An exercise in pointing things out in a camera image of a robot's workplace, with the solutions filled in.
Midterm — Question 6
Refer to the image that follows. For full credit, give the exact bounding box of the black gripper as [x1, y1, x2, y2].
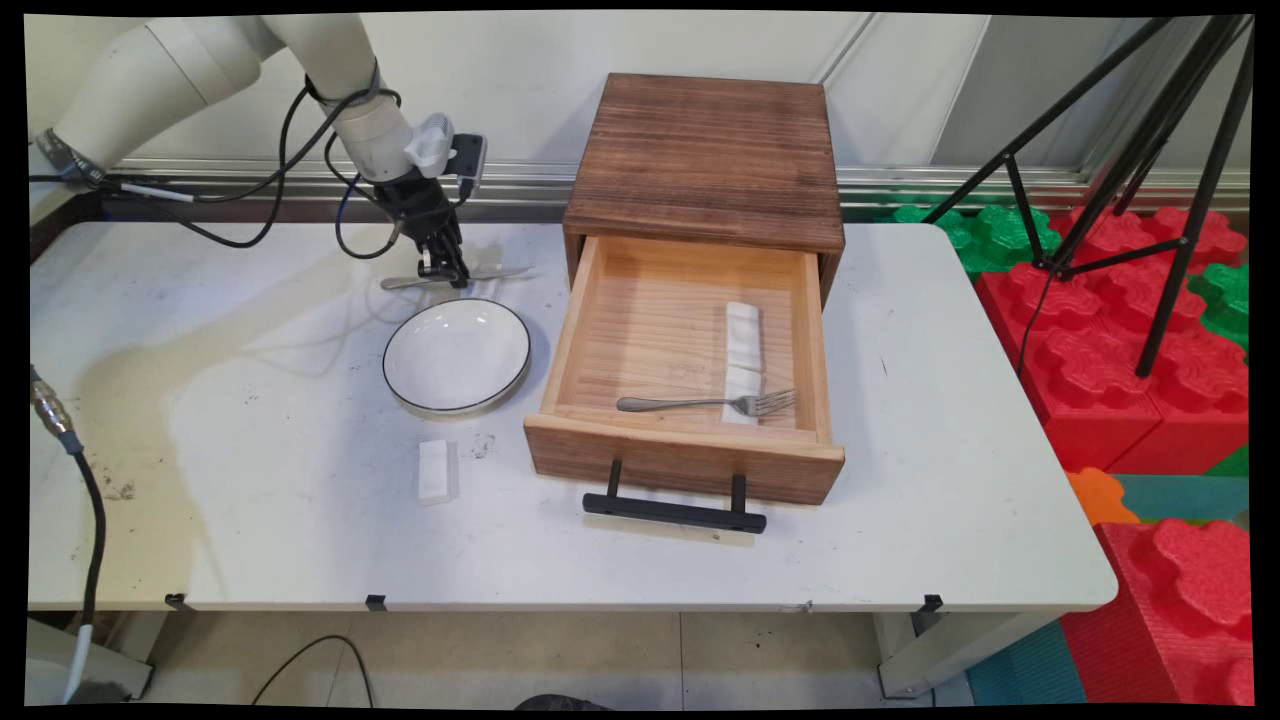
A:
[376, 166, 472, 291]

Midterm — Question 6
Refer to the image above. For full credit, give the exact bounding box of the silver serrated table knife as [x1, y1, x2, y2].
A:
[380, 264, 534, 293]

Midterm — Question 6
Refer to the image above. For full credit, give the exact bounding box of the white plate with dark rim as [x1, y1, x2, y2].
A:
[382, 298, 532, 417]

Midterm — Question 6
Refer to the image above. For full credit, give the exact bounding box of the light wooden drawer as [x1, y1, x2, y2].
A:
[523, 236, 846, 507]

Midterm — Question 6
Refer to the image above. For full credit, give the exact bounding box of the silver metal fork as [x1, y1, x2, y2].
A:
[616, 388, 797, 419]

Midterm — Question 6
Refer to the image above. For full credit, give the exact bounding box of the dark brown wooden cabinet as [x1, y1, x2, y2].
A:
[562, 72, 847, 307]

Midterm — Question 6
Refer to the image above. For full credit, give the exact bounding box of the green foam block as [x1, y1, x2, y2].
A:
[890, 204, 1063, 281]
[1188, 262, 1251, 351]

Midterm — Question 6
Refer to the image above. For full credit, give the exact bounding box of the white table leg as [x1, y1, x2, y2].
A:
[875, 612, 1041, 699]
[25, 615, 156, 703]

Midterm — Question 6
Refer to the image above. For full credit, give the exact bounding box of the large red foam block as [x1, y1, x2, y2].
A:
[975, 207, 1251, 477]

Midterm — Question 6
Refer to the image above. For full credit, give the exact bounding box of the orange foam piece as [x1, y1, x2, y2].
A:
[1066, 467, 1141, 528]

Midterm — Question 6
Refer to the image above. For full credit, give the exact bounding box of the teal foam mat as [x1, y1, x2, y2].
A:
[1115, 473, 1251, 531]

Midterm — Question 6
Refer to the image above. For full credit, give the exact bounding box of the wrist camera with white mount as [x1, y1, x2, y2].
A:
[405, 113, 488, 199]

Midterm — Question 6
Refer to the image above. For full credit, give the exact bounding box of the blue gripper cable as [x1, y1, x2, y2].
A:
[334, 130, 403, 261]

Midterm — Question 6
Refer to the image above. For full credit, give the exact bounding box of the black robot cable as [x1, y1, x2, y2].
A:
[120, 85, 403, 251]

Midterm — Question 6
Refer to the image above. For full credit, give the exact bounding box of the black metal drawer handle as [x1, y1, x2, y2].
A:
[582, 458, 768, 535]

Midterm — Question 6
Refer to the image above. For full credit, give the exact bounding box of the black floor cable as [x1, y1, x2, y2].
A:
[250, 635, 376, 709]

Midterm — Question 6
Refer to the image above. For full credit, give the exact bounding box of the black cable with metal connector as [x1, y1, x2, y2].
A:
[30, 365, 109, 703]

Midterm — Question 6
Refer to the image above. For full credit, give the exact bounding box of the aluminium wall rail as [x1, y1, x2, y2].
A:
[110, 158, 1251, 213]

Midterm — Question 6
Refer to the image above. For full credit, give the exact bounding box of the black camera tripod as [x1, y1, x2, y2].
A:
[920, 14, 1256, 379]

